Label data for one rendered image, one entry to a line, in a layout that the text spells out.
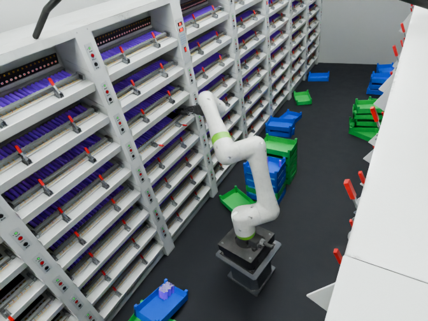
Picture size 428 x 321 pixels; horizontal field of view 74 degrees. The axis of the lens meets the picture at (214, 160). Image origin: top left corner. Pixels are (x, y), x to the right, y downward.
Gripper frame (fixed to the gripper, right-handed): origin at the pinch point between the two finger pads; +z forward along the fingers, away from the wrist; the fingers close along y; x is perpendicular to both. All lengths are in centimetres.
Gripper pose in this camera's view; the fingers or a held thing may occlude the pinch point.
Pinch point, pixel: (179, 111)
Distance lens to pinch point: 216.6
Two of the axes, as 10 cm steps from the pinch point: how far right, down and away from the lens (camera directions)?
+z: -8.0, -0.4, 6.0
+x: 3.2, 8.2, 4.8
